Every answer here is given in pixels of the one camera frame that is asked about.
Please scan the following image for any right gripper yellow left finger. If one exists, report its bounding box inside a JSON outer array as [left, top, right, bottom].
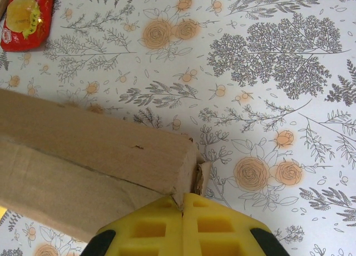
[[82, 196, 185, 256]]

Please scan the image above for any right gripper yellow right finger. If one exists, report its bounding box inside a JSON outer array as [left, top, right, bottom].
[[182, 193, 280, 256]]

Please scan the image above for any brown cardboard box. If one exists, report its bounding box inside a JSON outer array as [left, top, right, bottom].
[[0, 88, 212, 243]]

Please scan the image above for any floral patterned table cover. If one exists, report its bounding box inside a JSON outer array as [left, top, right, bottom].
[[0, 0, 356, 256]]

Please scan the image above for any red snack packet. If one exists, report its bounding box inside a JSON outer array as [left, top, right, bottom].
[[0, 0, 56, 52]]

